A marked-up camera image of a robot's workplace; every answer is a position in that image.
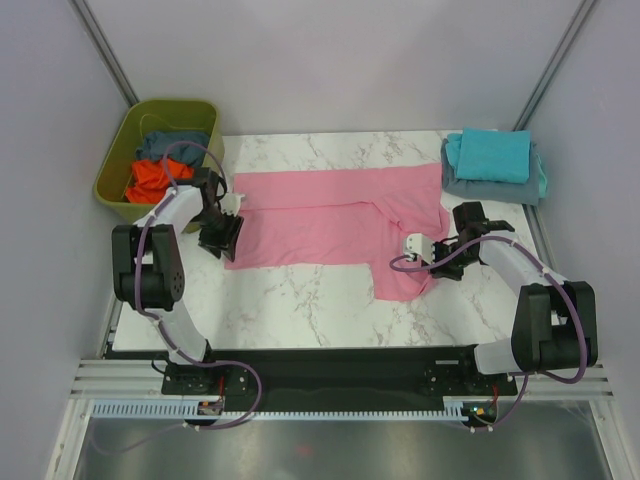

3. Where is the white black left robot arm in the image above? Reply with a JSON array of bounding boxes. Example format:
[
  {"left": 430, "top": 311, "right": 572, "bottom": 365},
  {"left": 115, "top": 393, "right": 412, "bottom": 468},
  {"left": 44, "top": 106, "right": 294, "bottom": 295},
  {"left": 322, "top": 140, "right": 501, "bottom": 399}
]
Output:
[{"left": 111, "top": 168, "right": 244, "bottom": 393}]

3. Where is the aluminium corner post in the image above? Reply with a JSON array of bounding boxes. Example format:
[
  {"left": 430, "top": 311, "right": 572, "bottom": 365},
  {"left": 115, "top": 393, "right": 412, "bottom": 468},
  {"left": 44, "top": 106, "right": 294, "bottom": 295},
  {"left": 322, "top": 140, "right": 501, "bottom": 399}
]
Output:
[
  {"left": 69, "top": 0, "right": 139, "bottom": 107},
  {"left": 512, "top": 0, "right": 600, "bottom": 131}
]

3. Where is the white slotted cable duct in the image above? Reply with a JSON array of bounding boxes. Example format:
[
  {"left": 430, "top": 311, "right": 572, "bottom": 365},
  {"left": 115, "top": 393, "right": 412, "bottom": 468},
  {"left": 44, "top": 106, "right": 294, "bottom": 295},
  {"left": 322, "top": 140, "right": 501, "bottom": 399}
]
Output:
[{"left": 91, "top": 399, "right": 468, "bottom": 422}]

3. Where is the dark teal t shirt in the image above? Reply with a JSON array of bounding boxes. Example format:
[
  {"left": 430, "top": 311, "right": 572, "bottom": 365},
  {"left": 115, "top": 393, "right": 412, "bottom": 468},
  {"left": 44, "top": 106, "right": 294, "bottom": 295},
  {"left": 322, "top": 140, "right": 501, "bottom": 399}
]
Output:
[{"left": 135, "top": 130, "right": 210, "bottom": 167}]

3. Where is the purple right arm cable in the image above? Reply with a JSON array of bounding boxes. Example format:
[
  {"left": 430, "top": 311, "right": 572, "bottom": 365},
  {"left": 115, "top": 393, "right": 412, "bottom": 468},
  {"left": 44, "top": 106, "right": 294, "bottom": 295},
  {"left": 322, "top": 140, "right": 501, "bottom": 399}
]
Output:
[{"left": 389, "top": 236, "right": 590, "bottom": 434}]

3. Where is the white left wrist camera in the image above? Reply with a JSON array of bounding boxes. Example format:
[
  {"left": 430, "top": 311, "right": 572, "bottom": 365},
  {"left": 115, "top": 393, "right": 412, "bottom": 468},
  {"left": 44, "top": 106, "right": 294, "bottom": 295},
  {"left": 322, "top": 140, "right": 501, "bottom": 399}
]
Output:
[{"left": 219, "top": 192, "right": 245, "bottom": 216}]

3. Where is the left aluminium corner post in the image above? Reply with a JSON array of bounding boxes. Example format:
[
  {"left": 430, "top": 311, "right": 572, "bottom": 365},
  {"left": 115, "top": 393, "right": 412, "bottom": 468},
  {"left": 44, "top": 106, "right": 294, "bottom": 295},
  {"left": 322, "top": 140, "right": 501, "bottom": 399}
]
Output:
[{"left": 69, "top": 0, "right": 139, "bottom": 107}]

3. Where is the right aluminium corner post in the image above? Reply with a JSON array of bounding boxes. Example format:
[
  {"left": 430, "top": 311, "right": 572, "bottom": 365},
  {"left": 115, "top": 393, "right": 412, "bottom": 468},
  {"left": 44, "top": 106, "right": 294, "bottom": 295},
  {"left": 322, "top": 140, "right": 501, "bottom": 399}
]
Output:
[{"left": 512, "top": 0, "right": 600, "bottom": 131}]

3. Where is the olive green plastic bin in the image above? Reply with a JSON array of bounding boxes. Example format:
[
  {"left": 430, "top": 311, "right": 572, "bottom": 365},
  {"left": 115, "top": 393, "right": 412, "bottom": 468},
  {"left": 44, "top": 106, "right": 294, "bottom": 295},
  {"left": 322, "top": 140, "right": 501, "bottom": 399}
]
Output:
[{"left": 94, "top": 99, "right": 225, "bottom": 223}]

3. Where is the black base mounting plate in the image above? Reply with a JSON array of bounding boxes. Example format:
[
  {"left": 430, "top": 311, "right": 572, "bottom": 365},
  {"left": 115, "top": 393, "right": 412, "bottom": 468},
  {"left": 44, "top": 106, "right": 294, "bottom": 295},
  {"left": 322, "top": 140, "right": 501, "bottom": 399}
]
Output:
[{"left": 162, "top": 346, "right": 517, "bottom": 414}]

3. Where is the folded turquoise t shirt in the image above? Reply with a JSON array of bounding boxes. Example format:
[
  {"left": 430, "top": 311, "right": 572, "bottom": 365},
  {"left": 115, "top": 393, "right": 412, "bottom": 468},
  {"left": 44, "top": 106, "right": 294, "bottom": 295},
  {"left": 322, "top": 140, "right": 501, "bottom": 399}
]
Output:
[{"left": 445, "top": 128, "right": 531, "bottom": 184}]

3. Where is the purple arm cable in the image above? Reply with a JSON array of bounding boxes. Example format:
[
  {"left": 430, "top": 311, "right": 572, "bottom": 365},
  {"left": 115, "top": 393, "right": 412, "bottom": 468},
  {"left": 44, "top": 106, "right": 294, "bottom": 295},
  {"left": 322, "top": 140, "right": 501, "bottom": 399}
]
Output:
[
  {"left": 92, "top": 141, "right": 264, "bottom": 456},
  {"left": 389, "top": 236, "right": 590, "bottom": 434}
]

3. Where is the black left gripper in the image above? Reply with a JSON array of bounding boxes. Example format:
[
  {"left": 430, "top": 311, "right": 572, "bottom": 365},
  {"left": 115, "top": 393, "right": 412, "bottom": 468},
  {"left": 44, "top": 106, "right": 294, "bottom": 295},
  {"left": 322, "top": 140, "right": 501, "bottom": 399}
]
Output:
[{"left": 192, "top": 208, "right": 244, "bottom": 262}]

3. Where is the aluminium front rail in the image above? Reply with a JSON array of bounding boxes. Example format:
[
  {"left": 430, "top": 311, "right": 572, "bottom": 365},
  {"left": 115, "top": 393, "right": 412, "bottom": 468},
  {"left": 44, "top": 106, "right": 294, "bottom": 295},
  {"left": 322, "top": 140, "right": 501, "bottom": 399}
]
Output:
[{"left": 69, "top": 357, "right": 615, "bottom": 401}]

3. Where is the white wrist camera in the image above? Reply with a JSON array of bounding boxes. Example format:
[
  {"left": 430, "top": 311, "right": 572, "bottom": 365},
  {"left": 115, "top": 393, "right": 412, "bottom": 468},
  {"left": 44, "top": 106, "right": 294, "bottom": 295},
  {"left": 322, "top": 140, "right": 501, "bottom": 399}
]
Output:
[
  {"left": 403, "top": 233, "right": 434, "bottom": 263},
  {"left": 219, "top": 192, "right": 245, "bottom": 216}
]

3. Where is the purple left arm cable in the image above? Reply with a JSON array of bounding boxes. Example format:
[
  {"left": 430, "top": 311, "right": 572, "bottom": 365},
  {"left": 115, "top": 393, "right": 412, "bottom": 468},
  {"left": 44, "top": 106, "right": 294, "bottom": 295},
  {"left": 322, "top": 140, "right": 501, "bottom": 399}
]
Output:
[{"left": 92, "top": 141, "right": 264, "bottom": 456}]

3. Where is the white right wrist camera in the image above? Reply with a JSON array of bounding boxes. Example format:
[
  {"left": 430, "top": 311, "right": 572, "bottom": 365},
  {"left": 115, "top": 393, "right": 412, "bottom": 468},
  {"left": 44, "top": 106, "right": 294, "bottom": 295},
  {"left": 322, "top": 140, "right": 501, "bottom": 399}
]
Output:
[{"left": 403, "top": 233, "right": 434, "bottom": 263}]

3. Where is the folded grey blue t shirt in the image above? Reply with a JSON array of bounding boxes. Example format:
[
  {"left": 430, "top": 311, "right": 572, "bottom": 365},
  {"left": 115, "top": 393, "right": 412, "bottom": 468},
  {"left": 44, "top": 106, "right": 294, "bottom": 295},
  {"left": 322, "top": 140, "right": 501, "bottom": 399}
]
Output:
[{"left": 440, "top": 139, "right": 547, "bottom": 206}]

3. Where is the orange t shirt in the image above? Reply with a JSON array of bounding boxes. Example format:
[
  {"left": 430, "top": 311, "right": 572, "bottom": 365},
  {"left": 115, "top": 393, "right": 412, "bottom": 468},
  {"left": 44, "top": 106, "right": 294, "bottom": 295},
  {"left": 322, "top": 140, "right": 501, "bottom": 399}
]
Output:
[{"left": 125, "top": 159, "right": 170, "bottom": 205}]

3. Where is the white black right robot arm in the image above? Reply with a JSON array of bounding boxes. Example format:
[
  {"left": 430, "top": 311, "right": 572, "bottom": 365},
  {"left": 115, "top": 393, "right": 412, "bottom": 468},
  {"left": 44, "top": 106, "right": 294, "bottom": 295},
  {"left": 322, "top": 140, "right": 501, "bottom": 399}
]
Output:
[{"left": 430, "top": 202, "right": 598, "bottom": 394}]

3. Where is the pink t shirt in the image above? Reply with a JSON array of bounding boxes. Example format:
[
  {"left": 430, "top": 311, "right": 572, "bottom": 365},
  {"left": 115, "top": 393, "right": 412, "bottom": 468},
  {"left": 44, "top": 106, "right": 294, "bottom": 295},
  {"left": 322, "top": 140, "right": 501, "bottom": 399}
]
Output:
[{"left": 225, "top": 163, "right": 450, "bottom": 302}]

